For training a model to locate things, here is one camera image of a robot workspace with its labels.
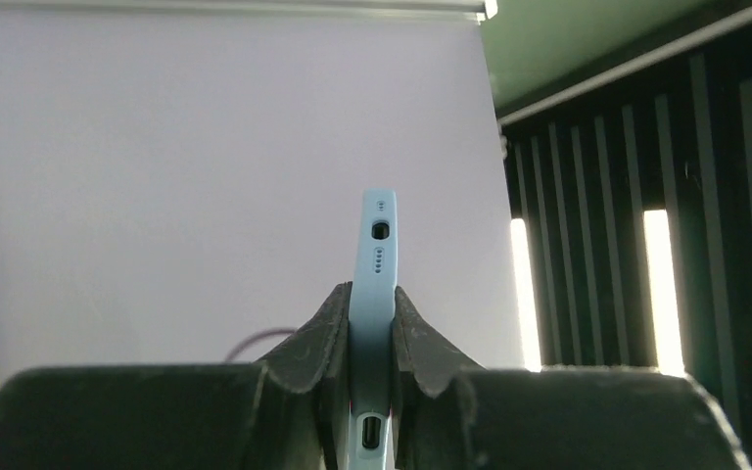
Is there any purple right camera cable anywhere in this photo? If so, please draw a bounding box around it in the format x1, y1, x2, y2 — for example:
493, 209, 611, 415
225, 328, 298, 363

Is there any phone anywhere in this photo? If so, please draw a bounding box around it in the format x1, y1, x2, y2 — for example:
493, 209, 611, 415
347, 189, 398, 469

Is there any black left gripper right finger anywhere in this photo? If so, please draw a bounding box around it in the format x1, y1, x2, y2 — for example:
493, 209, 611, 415
393, 289, 750, 469

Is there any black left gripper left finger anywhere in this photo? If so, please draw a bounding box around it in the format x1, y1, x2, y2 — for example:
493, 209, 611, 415
0, 283, 351, 469

